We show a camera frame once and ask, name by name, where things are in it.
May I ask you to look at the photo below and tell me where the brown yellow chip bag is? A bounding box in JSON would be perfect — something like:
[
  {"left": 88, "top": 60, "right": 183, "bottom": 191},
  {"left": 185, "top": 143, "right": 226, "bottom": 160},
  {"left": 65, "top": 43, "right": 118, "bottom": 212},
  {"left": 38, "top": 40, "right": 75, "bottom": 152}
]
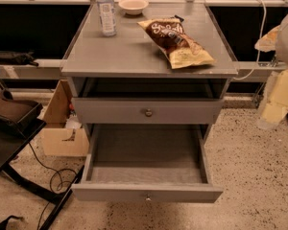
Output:
[{"left": 138, "top": 17, "right": 215, "bottom": 69}]

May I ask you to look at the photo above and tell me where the grey drawer cabinet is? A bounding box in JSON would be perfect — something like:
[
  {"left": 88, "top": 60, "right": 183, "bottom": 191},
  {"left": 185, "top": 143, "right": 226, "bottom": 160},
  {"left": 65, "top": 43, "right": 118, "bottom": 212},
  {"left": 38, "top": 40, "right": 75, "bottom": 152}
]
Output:
[{"left": 60, "top": 1, "right": 240, "bottom": 136}]

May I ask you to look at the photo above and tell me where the open grey middle drawer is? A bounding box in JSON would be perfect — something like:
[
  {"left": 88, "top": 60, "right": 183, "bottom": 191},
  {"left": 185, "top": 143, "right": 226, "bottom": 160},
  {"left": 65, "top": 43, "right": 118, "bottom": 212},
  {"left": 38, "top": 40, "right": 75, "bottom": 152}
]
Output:
[{"left": 72, "top": 125, "right": 223, "bottom": 203}]

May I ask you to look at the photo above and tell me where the closed grey upper drawer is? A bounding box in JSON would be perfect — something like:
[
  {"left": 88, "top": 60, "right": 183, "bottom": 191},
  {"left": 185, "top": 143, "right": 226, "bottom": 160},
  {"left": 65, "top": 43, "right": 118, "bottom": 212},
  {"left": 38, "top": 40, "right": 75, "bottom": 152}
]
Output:
[{"left": 72, "top": 98, "right": 223, "bottom": 125}]

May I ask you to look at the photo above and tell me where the cardboard box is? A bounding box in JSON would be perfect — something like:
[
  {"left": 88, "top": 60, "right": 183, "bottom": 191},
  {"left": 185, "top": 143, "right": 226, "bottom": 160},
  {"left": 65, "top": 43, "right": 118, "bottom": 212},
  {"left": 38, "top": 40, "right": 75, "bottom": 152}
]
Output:
[{"left": 40, "top": 80, "right": 89, "bottom": 157}]

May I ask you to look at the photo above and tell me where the dark blue snack bar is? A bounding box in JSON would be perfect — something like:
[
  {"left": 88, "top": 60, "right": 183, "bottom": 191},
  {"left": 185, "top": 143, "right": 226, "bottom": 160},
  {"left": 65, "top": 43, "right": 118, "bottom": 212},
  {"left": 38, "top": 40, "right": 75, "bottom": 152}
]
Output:
[{"left": 174, "top": 15, "right": 184, "bottom": 22}]

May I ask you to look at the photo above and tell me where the white paper bowl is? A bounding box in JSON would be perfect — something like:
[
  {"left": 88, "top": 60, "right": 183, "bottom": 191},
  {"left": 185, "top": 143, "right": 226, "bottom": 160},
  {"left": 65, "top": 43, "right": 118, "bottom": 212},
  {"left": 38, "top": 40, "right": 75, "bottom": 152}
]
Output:
[{"left": 118, "top": 0, "right": 149, "bottom": 15}]

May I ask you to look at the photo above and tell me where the clear plastic water bottle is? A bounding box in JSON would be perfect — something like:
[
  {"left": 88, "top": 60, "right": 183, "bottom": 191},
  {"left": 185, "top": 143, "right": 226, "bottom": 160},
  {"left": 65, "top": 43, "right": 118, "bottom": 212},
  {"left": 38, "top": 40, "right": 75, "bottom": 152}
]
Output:
[{"left": 96, "top": 0, "right": 116, "bottom": 36}]

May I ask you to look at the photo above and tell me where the yellow foam padding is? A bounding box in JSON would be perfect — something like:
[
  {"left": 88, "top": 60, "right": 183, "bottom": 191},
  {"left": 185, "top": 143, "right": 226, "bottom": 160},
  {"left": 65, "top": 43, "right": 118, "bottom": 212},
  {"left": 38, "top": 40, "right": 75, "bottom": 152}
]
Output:
[{"left": 256, "top": 69, "right": 288, "bottom": 129}]

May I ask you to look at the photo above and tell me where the black item on ledge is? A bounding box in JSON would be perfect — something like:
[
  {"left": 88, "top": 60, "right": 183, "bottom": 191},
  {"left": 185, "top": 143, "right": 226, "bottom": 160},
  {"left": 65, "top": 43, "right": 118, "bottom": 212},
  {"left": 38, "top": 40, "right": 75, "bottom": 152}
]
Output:
[{"left": 0, "top": 51, "right": 38, "bottom": 67}]

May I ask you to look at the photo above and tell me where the white hanging cable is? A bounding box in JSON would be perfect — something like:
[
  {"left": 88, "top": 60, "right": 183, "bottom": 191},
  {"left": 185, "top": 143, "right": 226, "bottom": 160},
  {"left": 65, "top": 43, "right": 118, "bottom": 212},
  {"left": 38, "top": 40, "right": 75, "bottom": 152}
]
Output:
[{"left": 232, "top": 0, "right": 268, "bottom": 81}]

